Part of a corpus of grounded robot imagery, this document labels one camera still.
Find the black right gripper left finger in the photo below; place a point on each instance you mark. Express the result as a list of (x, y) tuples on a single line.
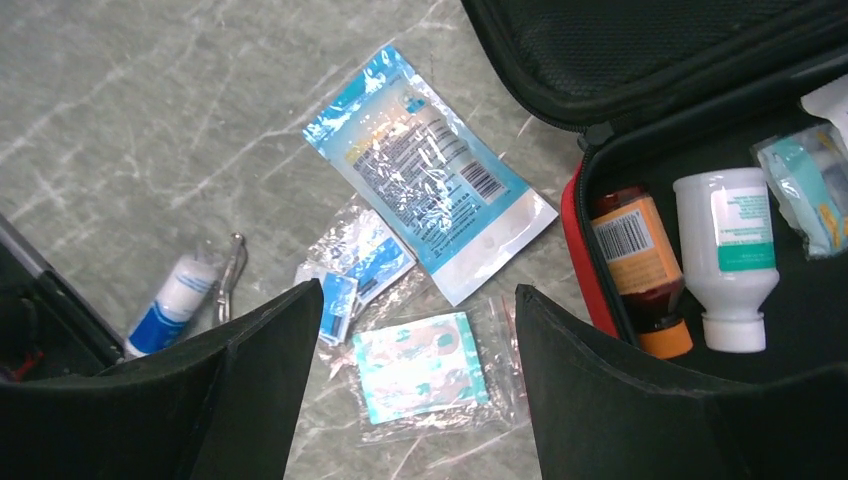
[(221, 405)]

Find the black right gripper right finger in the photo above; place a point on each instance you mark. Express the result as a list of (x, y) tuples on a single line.
[(603, 409)]

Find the brown bottle orange cap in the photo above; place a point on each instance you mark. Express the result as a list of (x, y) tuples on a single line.
[(644, 268)]

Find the white bottle green label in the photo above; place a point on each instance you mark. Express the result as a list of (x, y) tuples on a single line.
[(728, 254)]

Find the blue cotton swab packet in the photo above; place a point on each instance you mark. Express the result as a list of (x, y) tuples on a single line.
[(450, 198)]

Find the teal header small items bag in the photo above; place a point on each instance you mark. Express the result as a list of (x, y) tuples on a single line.
[(806, 172)]

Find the white gauze dressing packet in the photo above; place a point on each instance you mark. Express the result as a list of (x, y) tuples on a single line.
[(830, 103)]

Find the red medicine kit case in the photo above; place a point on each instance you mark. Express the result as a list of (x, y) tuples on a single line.
[(656, 90)]

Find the white bandage roll blue label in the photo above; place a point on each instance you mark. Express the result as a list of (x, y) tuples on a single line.
[(172, 307)]

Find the adhesive bandages clear bag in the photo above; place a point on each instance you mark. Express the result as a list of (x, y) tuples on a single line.
[(451, 371)]

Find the alcohol wipes clear bag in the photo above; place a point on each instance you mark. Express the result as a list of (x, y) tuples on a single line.
[(365, 270)]

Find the black handled scissors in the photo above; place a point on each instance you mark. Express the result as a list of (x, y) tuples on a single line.
[(233, 269)]

